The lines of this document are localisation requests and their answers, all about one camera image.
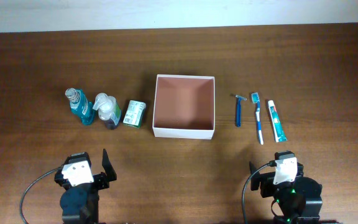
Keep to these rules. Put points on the white teal toothpaste tube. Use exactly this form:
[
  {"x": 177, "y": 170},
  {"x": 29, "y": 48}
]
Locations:
[{"x": 278, "y": 131}]

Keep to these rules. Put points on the clear pump soap bottle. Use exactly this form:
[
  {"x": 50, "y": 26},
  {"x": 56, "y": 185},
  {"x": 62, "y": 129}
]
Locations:
[{"x": 108, "y": 110}]

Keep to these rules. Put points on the green white soap box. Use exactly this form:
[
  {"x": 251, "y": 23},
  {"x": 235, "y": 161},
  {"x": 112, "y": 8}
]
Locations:
[{"x": 134, "y": 114}]

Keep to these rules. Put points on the teal mouthwash bottle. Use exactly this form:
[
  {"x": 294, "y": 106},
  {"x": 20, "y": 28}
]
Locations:
[{"x": 80, "y": 105}]

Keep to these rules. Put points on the blue disposable razor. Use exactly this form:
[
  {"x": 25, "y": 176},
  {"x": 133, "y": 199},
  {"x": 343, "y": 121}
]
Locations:
[{"x": 239, "y": 109}]

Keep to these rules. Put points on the blue white toothbrush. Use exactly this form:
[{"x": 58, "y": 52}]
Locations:
[{"x": 256, "y": 101}]

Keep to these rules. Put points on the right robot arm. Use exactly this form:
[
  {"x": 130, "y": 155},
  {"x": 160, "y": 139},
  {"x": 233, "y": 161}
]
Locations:
[{"x": 298, "y": 197}]

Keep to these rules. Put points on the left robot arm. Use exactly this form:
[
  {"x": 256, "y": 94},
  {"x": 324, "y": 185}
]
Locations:
[{"x": 80, "y": 201}]

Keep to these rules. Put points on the white cardboard box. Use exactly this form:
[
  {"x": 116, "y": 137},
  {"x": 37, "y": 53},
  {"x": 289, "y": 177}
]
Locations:
[{"x": 184, "y": 107}]

